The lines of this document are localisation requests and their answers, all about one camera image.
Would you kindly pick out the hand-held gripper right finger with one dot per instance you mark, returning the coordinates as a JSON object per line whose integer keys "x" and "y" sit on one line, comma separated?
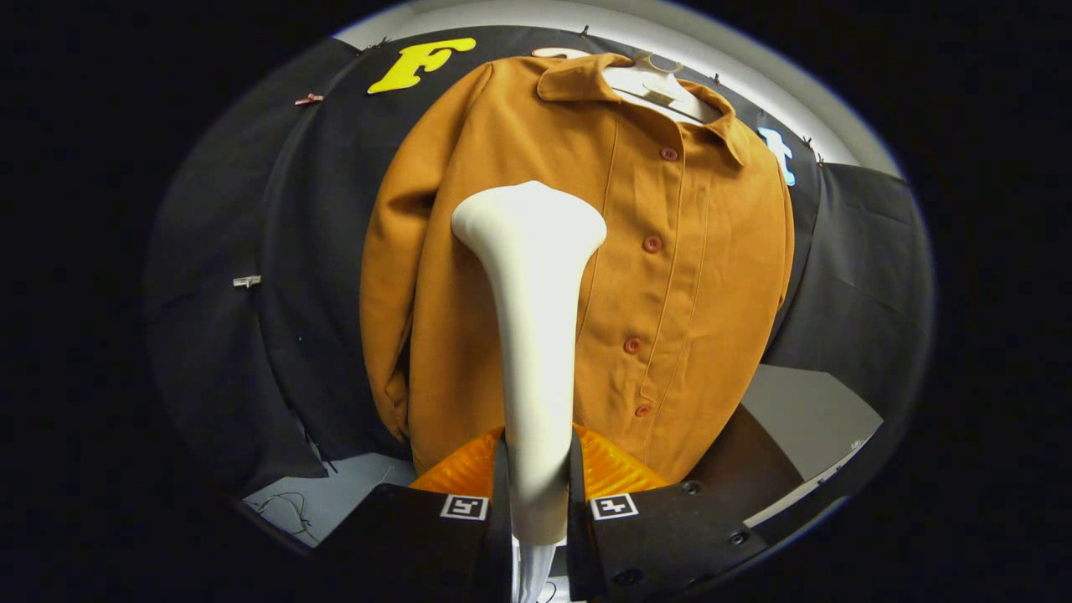
{"x": 576, "y": 519}

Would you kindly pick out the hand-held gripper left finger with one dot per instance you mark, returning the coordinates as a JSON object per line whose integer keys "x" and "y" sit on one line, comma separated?
{"x": 501, "y": 519}

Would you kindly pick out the white garment steamer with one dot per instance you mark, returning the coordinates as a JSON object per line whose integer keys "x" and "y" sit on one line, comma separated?
{"x": 536, "y": 335}

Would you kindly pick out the orange button-up shirt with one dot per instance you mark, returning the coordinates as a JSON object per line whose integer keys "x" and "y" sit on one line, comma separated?
{"x": 687, "y": 293}

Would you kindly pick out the black backdrop cloth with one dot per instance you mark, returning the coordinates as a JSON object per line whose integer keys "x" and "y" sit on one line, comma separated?
{"x": 276, "y": 335}

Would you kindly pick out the white clip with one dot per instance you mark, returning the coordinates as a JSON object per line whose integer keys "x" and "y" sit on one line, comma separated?
{"x": 247, "y": 281}

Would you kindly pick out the white mannequin torso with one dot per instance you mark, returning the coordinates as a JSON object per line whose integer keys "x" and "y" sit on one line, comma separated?
{"x": 662, "y": 86}

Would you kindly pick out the pink clip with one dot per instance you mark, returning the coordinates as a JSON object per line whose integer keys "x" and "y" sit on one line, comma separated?
{"x": 308, "y": 99}

